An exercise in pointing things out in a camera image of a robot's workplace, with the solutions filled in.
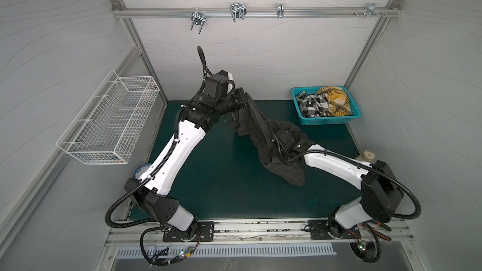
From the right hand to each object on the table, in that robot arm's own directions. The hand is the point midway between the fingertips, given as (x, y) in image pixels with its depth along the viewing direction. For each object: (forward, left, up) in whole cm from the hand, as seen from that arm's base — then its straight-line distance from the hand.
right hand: (276, 152), depth 87 cm
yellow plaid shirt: (+34, -38, -1) cm, 51 cm away
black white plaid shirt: (+30, -22, +1) cm, 37 cm away
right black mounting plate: (-30, -16, -5) cm, 34 cm away
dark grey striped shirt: (+8, +13, +12) cm, 19 cm away
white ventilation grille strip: (-38, +13, -9) cm, 41 cm away
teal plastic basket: (+24, -28, -5) cm, 37 cm away
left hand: (+8, +12, +31) cm, 34 cm away
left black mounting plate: (-33, +29, -8) cm, 45 cm away
